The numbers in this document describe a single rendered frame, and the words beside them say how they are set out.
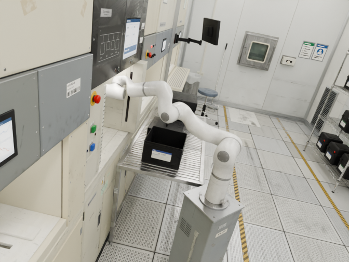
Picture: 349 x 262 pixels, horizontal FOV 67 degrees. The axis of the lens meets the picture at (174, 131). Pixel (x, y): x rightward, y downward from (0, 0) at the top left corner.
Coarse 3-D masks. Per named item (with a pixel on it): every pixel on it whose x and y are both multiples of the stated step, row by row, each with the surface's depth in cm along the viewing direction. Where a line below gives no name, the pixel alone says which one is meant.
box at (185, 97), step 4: (172, 92) 268; (176, 92) 271; (180, 92) 274; (176, 96) 258; (180, 96) 260; (184, 96) 263; (188, 96) 265; (192, 96) 268; (196, 96) 271; (172, 100) 250; (176, 100) 250; (180, 100) 250; (184, 100) 251; (188, 100) 253; (192, 100) 255; (196, 100) 258; (188, 104) 251; (192, 104) 251; (196, 104) 250; (192, 108) 252
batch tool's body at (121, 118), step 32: (96, 0) 97; (128, 0) 134; (96, 32) 104; (128, 64) 160; (96, 96) 116; (128, 96) 190; (96, 128) 130; (128, 128) 200; (96, 160) 141; (96, 224) 168; (96, 256) 187
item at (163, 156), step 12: (156, 132) 206; (168, 132) 205; (180, 132) 203; (144, 144) 181; (156, 144) 180; (168, 144) 209; (180, 144) 207; (144, 156) 185; (156, 156) 183; (168, 156) 182; (180, 156) 181
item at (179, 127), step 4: (156, 116) 242; (152, 120) 232; (156, 120) 234; (160, 120) 235; (152, 124) 224; (156, 124) 226; (160, 124) 227; (164, 124) 229; (168, 124) 230; (172, 124) 232; (176, 124) 233; (180, 124) 235; (148, 128) 217; (168, 128) 222; (172, 128) 224; (176, 128) 225; (180, 128) 227; (148, 132) 219
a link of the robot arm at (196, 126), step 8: (176, 104) 155; (184, 104) 160; (184, 112) 157; (192, 112) 156; (184, 120) 157; (192, 120) 150; (200, 120) 151; (192, 128) 150; (200, 128) 148; (208, 128) 149; (216, 128) 151; (200, 136) 149; (208, 136) 148; (216, 136) 151; (224, 136) 151; (232, 136) 150; (216, 144) 155; (240, 144) 148
